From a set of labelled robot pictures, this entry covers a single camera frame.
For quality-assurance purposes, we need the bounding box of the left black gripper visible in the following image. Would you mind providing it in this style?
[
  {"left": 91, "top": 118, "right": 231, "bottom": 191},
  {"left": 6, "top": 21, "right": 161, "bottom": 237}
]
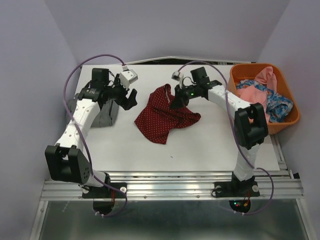
[{"left": 103, "top": 73, "right": 137, "bottom": 110}]

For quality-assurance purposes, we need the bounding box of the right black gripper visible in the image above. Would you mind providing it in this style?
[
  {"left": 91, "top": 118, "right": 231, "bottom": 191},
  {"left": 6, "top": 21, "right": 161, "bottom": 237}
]
[{"left": 169, "top": 82, "right": 200, "bottom": 108}]

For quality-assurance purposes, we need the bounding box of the grey skirt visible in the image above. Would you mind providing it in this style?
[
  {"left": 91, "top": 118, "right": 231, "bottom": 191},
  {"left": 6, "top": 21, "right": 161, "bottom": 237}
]
[{"left": 66, "top": 98, "right": 119, "bottom": 128}]

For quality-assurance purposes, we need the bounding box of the red dotted skirt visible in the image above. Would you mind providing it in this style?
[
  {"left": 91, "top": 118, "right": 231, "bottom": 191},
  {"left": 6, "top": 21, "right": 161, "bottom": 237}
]
[{"left": 134, "top": 84, "right": 201, "bottom": 145}]

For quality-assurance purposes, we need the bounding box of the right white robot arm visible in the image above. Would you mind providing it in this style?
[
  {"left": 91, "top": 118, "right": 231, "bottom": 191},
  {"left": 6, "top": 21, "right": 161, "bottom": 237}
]
[{"left": 170, "top": 67, "right": 269, "bottom": 196}]

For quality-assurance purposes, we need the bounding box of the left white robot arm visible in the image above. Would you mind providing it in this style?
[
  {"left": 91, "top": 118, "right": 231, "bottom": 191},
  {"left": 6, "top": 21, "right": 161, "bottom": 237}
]
[{"left": 44, "top": 66, "right": 138, "bottom": 197}]

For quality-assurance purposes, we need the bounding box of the orange plastic bin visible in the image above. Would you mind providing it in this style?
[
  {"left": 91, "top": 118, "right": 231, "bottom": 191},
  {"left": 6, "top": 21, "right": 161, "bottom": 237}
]
[{"left": 228, "top": 63, "right": 300, "bottom": 135}]

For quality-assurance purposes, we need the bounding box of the pink garment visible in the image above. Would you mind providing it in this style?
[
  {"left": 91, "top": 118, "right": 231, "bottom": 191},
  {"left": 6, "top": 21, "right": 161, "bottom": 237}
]
[{"left": 236, "top": 66, "right": 278, "bottom": 123}]

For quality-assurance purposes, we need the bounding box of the blue floral skirt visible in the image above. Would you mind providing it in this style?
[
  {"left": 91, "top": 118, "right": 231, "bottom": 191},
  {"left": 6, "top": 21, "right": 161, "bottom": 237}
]
[{"left": 236, "top": 79, "right": 295, "bottom": 123}]

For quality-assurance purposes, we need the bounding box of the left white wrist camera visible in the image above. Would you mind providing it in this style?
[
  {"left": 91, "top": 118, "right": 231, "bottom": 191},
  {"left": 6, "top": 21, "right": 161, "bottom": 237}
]
[{"left": 119, "top": 70, "right": 138, "bottom": 90}]

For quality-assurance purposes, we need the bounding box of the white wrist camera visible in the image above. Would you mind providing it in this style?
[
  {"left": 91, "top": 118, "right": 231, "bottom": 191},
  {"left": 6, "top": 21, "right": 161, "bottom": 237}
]
[
  {"left": 119, "top": 70, "right": 138, "bottom": 90},
  {"left": 171, "top": 71, "right": 184, "bottom": 89}
]

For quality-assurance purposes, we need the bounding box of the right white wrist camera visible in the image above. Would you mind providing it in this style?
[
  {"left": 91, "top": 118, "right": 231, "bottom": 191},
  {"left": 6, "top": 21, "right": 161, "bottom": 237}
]
[{"left": 171, "top": 71, "right": 184, "bottom": 89}]

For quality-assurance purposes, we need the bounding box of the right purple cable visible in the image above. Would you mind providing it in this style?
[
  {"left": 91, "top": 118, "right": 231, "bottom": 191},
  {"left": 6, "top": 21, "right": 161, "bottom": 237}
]
[{"left": 176, "top": 60, "right": 274, "bottom": 217}]

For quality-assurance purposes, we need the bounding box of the purple cable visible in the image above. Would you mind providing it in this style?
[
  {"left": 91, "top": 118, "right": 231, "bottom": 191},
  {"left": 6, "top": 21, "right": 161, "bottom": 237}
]
[
  {"left": 62, "top": 53, "right": 128, "bottom": 218},
  {"left": 176, "top": 60, "right": 274, "bottom": 217}
]

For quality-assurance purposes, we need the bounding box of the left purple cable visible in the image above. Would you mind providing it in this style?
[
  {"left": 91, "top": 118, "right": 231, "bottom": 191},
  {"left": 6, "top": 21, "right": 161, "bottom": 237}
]
[{"left": 62, "top": 53, "right": 128, "bottom": 218}]

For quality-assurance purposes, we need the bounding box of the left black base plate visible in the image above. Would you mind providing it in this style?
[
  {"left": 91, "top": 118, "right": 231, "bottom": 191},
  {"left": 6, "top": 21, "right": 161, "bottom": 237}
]
[{"left": 81, "top": 186, "right": 125, "bottom": 199}]

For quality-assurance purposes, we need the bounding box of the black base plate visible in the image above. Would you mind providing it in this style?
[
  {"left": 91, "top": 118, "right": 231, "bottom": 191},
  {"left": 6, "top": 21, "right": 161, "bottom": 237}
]
[
  {"left": 81, "top": 186, "right": 125, "bottom": 199},
  {"left": 211, "top": 181, "right": 260, "bottom": 199}
]

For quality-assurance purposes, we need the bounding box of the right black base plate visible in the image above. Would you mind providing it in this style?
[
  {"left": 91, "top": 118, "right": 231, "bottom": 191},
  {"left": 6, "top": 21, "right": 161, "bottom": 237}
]
[{"left": 211, "top": 181, "right": 260, "bottom": 199}]

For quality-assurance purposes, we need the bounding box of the aluminium rail frame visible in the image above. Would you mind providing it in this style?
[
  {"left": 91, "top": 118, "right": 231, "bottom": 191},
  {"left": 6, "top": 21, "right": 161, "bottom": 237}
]
[{"left": 30, "top": 136, "right": 317, "bottom": 240}]

